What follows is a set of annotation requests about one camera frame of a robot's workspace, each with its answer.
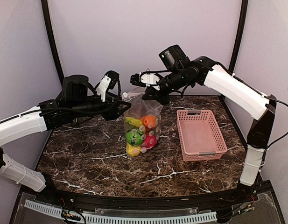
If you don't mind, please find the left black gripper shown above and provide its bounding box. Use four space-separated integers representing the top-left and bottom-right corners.
69 91 132 121

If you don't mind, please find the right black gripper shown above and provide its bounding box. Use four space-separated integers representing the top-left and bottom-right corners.
141 67 192 105

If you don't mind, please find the yellow toy banana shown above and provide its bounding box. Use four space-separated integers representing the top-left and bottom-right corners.
125 117 143 127

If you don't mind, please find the clear zip top bag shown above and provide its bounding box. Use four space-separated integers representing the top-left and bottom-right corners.
122 87 163 157

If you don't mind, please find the toy orange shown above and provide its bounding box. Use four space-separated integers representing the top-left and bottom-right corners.
140 114 159 129

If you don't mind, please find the green toy watermelon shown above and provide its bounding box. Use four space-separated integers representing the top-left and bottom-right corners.
126 130 144 146

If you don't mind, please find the red toy apple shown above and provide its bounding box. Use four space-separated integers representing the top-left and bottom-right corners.
141 133 157 149

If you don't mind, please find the yellow toy pepper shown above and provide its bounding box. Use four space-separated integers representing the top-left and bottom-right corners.
126 144 141 157

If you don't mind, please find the pink plastic basket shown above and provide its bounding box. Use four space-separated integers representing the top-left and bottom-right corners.
176 109 228 162

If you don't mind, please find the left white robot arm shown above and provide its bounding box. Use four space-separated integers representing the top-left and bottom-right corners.
0 93 131 203

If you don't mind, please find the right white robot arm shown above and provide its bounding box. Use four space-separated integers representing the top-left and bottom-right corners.
139 56 276 203

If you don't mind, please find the right black frame post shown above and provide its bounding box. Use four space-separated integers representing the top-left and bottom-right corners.
229 0 248 72

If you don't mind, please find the black frame post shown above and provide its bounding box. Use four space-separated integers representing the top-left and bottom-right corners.
41 0 64 84
229 0 248 72

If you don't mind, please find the left black frame post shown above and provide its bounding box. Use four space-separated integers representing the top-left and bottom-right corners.
41 0 64 84

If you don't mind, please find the black front rail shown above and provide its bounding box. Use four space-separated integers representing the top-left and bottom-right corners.
35 172 257 213

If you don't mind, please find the white slotted cable duct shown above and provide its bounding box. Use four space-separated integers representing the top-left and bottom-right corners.
24 199 217 224

